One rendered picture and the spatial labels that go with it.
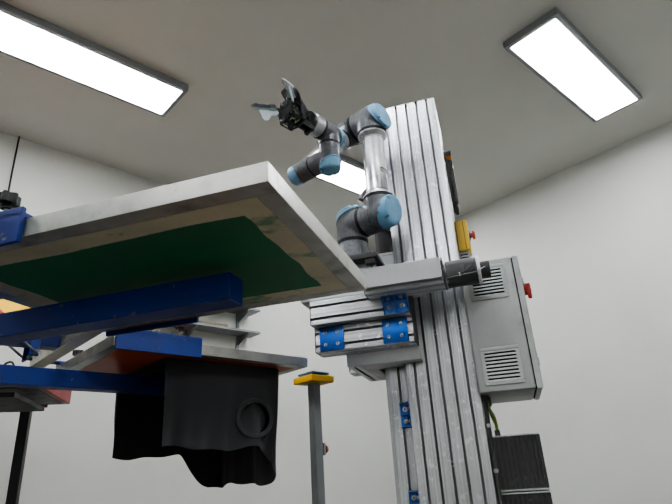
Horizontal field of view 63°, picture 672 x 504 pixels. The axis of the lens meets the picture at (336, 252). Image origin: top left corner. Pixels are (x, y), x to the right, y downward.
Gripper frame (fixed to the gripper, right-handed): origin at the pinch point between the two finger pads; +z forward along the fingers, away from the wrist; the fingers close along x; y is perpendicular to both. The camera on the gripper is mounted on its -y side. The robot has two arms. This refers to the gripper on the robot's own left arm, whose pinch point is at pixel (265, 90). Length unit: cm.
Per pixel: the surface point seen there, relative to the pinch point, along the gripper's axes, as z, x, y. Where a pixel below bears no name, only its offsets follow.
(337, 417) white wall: -315, 254, 24
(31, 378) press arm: 24, 96, 67
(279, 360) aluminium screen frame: -52, 59, 64
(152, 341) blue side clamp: 0, 65, 62
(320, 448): -85, 75, 93
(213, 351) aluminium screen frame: -23, 63, 63
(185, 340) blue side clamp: -11, 63, 60
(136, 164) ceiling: -96, 239, -167
